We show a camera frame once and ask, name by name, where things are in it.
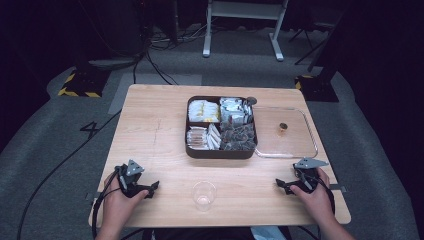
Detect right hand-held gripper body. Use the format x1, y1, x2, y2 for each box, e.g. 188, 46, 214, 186
292, 157, 330, 194

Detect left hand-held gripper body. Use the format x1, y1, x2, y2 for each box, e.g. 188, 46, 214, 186
114, 159, 152, 199

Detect person's right hand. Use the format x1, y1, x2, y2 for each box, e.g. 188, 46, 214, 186
289, 167, 335, 228

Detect person's left hand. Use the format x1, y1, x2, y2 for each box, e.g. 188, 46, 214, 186
99, 172, 150, 232

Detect clear lid with brown knob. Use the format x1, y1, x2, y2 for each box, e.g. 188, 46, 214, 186
251, 106, 319, 160

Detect light blue cloth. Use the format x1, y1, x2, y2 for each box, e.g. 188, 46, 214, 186
250, 226, 280, 240

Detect clear plastic cup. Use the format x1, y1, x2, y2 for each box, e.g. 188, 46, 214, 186
191, 180, 217, 213

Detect pile of clear stick packets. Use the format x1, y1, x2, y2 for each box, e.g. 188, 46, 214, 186
186, 125, 210, 151

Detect pile of dark grey packets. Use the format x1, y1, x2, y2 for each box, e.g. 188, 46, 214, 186
219, 121, 257, 152

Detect brown compartment box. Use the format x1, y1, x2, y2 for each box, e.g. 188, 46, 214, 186
184, 95, 259, 160

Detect row of white sachets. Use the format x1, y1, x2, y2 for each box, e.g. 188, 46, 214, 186
206, 122, 222, 151

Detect pile of silver blue packets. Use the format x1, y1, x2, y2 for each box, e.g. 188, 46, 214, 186
219, 96, 254, 125

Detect pile of white yellow packets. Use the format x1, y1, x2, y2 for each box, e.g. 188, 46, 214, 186
188, 99, 221, 124

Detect grey floor mat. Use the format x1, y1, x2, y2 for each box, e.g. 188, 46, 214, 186
107, 72, 203, 116

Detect black yellow striped stand base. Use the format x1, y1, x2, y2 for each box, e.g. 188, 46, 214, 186
57, 67, 111, 99

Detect black tripod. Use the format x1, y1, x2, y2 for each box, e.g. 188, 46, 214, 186
287, 22, 335, 66

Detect right hand-held gripper cable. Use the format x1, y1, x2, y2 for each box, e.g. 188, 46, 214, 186
314, 175, 336, 215

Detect hand-held gripper cable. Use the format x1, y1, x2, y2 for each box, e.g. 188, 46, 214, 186
91, 169, 122, 240
314, 175, 336, 215

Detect left hand-held gripper cable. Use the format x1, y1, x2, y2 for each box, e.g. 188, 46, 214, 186
91, 169, 122, 240

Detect long black floor cable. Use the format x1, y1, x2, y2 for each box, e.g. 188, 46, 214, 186
16, 109, 123, 240

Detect bundle of black floor cables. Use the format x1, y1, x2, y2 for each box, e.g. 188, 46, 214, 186
132, 31, 214, 86

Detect white metal desk frame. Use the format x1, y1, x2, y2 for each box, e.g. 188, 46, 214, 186
202, 0, 290, 62

